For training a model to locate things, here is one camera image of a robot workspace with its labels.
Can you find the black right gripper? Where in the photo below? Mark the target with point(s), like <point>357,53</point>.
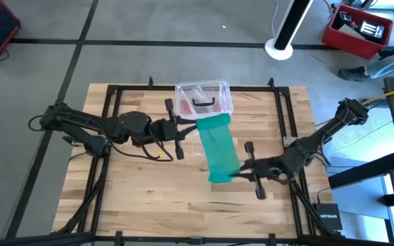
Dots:
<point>269,169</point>

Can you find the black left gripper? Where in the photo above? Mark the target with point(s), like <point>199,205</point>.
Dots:
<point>163,131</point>

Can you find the green elastic bandage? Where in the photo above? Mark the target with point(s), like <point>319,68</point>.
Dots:
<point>221,150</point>

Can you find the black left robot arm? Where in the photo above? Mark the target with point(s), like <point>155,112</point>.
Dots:
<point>80,121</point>

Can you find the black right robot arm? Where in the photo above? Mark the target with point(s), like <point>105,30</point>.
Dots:
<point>320,135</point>

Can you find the large red pad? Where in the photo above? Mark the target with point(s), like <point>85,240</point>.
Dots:
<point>185,107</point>

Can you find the clear plastic storage bin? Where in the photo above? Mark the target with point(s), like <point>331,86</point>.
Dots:
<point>204,89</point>

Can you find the silver mounting plate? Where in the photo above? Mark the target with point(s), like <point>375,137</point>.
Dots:
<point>287,141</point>

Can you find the black Netgear router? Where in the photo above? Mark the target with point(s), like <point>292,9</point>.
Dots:
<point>328,217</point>

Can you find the white black floor stand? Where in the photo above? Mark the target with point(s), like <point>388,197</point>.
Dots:
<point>279,49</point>

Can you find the red plastic crate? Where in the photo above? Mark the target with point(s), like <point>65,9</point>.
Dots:
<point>340,39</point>

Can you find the person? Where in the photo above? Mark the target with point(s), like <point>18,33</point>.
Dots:
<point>388,65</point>

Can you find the small black device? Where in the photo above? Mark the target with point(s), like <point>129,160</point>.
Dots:
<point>344,17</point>

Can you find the silver black device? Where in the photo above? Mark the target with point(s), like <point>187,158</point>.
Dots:
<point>371,29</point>

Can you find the black metal table frame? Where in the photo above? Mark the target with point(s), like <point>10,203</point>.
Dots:
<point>142,88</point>

